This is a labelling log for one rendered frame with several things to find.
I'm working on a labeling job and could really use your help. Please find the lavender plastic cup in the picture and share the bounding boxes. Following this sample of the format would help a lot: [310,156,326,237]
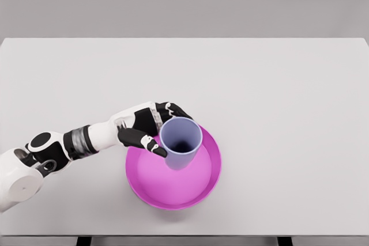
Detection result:
[159,116,203,172]

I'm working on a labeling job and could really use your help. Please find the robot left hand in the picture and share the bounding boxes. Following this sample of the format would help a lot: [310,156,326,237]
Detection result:
[110,101,193,158]

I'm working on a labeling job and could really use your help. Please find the magenta round plate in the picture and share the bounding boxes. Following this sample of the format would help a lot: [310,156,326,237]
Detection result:
[125,124,222,211]

